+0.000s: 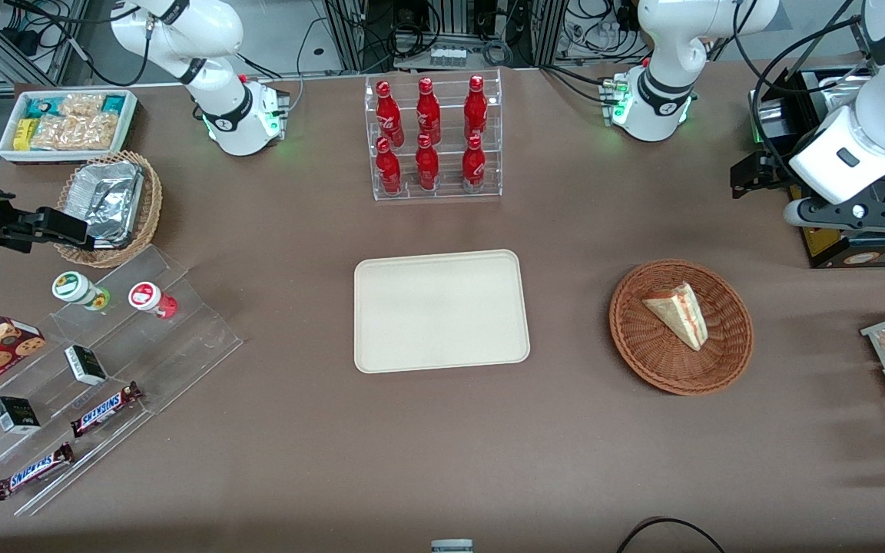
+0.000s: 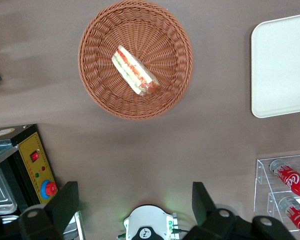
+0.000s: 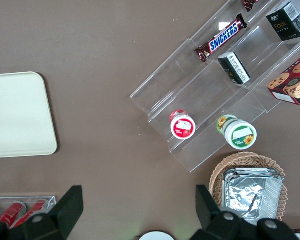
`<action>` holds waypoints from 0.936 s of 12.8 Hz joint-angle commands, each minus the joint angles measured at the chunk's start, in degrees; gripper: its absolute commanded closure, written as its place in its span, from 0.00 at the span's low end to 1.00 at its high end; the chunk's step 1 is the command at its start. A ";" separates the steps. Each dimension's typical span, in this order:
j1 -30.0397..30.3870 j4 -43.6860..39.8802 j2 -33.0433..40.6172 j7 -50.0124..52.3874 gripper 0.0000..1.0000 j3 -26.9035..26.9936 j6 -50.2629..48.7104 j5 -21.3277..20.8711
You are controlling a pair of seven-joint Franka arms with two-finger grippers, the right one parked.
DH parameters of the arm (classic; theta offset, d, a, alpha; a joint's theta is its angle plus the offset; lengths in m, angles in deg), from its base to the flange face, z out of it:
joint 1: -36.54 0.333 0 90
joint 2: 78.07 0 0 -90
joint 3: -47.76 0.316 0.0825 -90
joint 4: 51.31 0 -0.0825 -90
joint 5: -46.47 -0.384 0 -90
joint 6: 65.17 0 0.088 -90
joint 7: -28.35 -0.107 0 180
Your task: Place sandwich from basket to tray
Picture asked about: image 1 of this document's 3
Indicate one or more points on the triangular sandwich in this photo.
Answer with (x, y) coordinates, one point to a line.
(681, 315)

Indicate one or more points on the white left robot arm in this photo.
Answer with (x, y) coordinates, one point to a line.
(665, 46)

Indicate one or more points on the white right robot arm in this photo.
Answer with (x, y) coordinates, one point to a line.
(204, 31)

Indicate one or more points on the aluminium foil tray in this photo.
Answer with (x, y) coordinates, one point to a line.
(108, 196)

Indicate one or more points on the light wicker basket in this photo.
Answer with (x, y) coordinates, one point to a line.
(152, 207)

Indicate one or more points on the brown round wicker basket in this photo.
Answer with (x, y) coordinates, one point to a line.
(642, 346)

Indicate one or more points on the beige rectangular tray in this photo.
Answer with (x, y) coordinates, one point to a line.
(440, 311)

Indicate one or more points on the black hot food display case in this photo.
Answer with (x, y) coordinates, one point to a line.
(834, 250)

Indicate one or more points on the white rectangular snack bin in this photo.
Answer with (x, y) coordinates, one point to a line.
(8, 153)

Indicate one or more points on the steel food pan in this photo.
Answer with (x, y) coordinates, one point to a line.
(834, 92)

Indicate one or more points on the yellow snack pack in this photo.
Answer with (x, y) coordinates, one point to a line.
(22, 134)

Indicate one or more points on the green lid cup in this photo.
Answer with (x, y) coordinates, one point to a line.
(74, 288)

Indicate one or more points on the large clear cracker bag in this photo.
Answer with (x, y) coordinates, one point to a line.
(74, 132)

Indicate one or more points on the teal snack pack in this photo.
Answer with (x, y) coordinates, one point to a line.
(41, 106)

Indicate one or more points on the small black box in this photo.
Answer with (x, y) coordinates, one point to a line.
(16, 415)
(85, 365)

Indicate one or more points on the small clear cracker bag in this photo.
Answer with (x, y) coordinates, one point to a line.
(81, 104)

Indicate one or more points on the red lid cup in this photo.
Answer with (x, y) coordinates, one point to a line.
(147, 297)

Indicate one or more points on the snickers bar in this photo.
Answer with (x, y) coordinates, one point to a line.
(104, 409)
(31, 471)

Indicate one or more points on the clear acrylic stepped stand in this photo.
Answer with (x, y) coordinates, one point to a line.
(181, 346)

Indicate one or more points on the red cola bottle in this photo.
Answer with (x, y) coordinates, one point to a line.
(427, 167)
(428, 111)
(475, 107)
(387, 115)
(389, 170)
(474, 167)

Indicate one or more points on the clear acrylic bottle rack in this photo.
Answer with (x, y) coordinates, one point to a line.
(446, 196)

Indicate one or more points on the white power strip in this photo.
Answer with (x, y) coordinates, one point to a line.
(448, 56)

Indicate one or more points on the small grey object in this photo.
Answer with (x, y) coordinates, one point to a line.
(452, 547)

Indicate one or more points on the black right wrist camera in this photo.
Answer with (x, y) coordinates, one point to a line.
(62, 226)

